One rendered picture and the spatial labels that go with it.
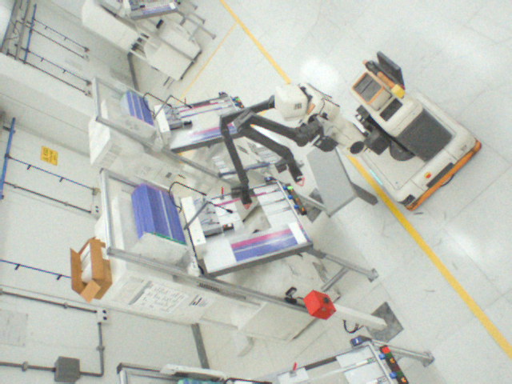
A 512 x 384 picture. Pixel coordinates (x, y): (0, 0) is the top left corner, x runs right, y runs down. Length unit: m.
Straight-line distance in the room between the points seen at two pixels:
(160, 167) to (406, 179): 2.08
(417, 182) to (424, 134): 0.38
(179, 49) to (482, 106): 4.98
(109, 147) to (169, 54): 3.76
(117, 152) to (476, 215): 2.78
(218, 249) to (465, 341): 1.63
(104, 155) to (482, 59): 3.06
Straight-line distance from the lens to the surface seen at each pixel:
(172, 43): 7.38
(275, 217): 3.18
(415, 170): 3.29
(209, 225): 3.09
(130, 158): 3.97
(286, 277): 3.23
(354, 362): 2.55
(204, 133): 4.09
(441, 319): 3.23
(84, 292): 2.84
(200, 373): 2.25
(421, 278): 3.34
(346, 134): 2.94
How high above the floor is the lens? 2.88
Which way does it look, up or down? 36 degrees down
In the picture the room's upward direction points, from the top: 64 degrees counter-clockwise
